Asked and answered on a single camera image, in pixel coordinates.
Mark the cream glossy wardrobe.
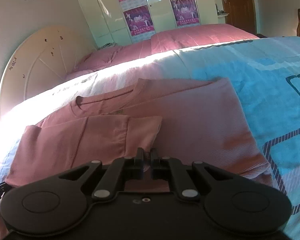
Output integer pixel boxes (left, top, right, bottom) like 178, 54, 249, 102
78, 0, 225, 47

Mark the brown wooden door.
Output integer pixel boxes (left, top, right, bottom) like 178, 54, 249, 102
222, 0, 257, 34

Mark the lower right purple poster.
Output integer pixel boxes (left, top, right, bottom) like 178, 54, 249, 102
171, 0, 200, 28

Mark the lower left purple poster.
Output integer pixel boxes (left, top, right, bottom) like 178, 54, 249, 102
123, 5, 155, 43

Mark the pink pillow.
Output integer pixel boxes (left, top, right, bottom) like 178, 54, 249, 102
73, 45, 124, 72

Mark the blue white patterned blanket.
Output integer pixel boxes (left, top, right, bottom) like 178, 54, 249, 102
0, 37, 300, 239

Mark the pink bedspread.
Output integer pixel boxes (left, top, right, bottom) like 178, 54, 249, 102
65, 24, 258, 81

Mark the cream round headboard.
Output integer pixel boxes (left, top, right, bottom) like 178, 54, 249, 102
0, 25, 95, 122

